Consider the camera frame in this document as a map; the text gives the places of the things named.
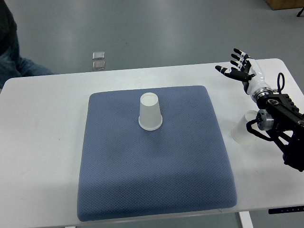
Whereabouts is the upper metal floor plate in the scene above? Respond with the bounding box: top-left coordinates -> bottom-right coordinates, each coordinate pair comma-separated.
92,51 -> 105,60

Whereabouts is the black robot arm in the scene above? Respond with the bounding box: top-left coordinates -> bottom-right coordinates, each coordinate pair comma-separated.
215,48 -> 304,172

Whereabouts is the white paper cup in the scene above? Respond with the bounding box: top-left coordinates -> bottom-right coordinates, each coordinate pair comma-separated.
231,110 -> 257,145
138,92 -> 162,131

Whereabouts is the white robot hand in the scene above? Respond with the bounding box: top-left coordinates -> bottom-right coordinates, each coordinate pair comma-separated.
215,48 -> 268,95

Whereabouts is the white table leg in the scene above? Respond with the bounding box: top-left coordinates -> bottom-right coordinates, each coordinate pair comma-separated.
238,211 -> 253,228

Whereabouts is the black cable loop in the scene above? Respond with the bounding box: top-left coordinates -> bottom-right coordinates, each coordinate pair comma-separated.
272,72 -> 285,95

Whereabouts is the black desk control panel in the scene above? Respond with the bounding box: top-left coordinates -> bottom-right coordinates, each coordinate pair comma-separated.
268,206 -> 304,215

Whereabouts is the black tripod leg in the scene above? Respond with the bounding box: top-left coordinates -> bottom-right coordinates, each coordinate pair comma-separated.
296,8 -> 304,17

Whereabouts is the brown cardboard box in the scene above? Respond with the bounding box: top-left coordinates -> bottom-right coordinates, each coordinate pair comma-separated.
266,0 -> 304,10

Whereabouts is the white paper cup on mat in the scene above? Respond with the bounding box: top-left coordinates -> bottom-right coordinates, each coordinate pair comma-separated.
138,92 -> 162,131

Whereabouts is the lower metal floor plate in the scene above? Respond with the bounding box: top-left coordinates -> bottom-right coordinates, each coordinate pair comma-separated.
92,60 -> 105,70

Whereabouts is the blue textured cushion mat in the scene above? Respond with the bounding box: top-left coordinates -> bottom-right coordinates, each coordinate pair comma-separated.
77,85 -> 237,222

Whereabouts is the person in dark clothing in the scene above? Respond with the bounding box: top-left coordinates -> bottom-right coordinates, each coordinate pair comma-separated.
0,0 -> 54,89

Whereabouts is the metal floor plate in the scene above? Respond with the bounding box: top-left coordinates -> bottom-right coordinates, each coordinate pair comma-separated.
92,60 -> 105,70
92,51 -> 105,60

